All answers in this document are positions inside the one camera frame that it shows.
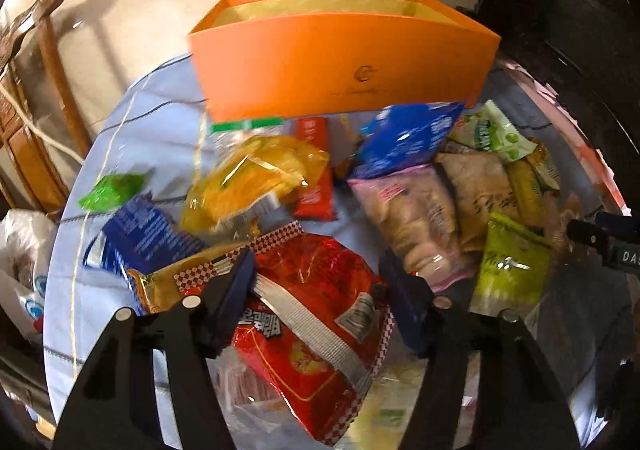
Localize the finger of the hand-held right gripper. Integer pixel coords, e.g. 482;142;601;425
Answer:
566;218;611;252

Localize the white cable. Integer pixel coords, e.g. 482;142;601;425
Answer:
0;82;86;166

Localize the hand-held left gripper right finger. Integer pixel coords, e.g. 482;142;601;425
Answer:
378;252;583;450

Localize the small green snack packet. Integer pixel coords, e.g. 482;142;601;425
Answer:
78;171;151;211

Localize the clear packet with green stripe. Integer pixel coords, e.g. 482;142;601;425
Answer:
207;116;286;166

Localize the green and white candy packet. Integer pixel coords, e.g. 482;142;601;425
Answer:
448;100;537;165

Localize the dark carved wooden furniture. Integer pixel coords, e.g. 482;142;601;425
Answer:
457;0;640;211

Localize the pink printed table cover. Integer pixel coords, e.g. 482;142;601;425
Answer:
495;57;633;211

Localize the golden snack packet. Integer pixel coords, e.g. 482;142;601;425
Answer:
127;242;251;316

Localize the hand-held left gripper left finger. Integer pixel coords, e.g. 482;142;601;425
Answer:
52;247;258;450

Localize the yellow corn snack packet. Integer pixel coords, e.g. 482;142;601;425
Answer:
525;140;562;192
507;157;547;231

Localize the wooden chair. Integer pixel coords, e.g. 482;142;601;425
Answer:
0;0;93;221

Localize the clear packet with red contents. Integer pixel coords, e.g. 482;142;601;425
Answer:
215;350;311;450

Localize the large red snack bag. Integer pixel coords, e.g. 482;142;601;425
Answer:
175;220;396;447

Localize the lime green snack packet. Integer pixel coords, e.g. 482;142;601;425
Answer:
468;212;553;316

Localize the blue checked cloth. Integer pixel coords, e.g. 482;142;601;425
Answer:
42;52;621;450

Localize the pale yellow snack packet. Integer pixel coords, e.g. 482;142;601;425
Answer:
340;360;431;450

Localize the blue snack packet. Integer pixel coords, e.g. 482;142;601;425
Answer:
82;195;211;316
356;101;467;178

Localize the orange cardboard box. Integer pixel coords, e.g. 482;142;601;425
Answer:
187;0;502;123

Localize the red snack packet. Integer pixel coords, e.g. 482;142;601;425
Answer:
292;116;337;222

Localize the yellow bread packet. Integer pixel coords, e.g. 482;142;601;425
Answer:
179;135;332;238

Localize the white plastic bag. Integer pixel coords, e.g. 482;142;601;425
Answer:
0;209;58;346

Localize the pink bag of crackers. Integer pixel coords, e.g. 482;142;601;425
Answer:
347;162;481;293

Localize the rice cracker packet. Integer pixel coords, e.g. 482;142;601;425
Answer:
434;150;526;253

